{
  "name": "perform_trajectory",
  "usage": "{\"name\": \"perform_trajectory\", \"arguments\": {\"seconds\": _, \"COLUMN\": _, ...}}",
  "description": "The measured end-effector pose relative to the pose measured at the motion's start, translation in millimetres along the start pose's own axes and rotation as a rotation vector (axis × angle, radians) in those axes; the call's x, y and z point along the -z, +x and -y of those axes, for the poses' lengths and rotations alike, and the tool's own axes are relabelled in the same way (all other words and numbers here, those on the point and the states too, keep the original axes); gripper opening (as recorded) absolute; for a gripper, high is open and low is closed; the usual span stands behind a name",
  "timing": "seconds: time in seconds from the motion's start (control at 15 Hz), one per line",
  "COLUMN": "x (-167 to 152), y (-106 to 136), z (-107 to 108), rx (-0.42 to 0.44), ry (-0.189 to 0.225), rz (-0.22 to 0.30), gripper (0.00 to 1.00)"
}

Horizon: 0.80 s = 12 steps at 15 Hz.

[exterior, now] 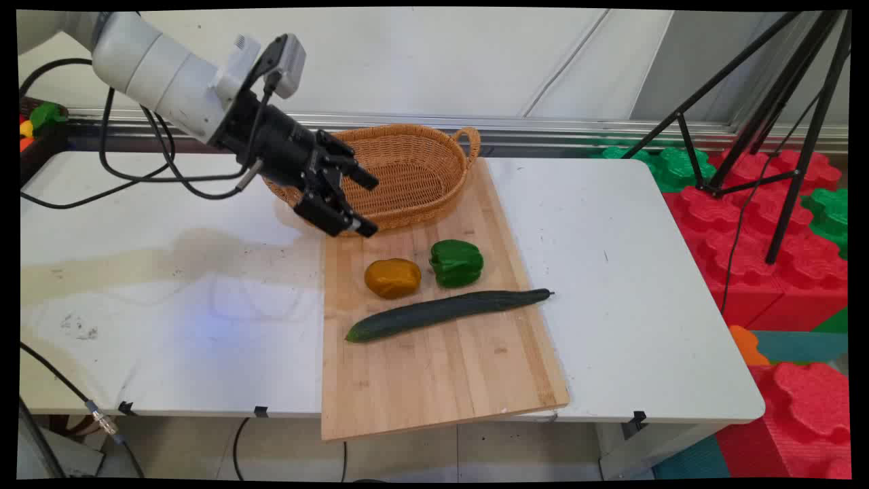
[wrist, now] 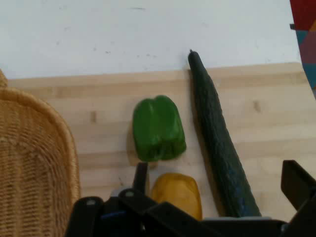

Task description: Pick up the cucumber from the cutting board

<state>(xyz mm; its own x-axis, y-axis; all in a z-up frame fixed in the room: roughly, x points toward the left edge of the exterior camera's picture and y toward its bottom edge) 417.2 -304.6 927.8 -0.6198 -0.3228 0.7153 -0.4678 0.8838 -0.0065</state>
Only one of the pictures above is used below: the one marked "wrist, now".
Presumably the yellow bell pepper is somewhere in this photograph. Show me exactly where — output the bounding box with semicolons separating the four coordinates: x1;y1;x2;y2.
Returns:
150;172;203;221

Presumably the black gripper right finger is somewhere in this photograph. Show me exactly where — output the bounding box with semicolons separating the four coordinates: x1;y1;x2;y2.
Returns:
280;159;316;237

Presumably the light wooden cutting board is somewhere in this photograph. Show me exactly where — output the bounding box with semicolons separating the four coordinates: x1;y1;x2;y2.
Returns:
7;62;316;223

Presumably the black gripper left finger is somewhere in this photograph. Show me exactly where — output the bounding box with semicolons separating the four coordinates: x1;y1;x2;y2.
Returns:
64;162;218;237

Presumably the multicolour triangle pattern panel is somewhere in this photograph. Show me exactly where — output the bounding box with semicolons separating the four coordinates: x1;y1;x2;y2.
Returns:
289;0;316;99

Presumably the woven wicker basket with handle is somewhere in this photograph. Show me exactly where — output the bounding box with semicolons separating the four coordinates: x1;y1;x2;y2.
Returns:
0;69;81;237

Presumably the green bell pepper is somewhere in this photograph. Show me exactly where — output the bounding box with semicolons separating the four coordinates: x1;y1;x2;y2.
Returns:
132;95;187;163

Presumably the dark green long cucumber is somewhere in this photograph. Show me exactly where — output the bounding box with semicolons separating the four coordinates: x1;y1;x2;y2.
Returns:
188;49;262;218

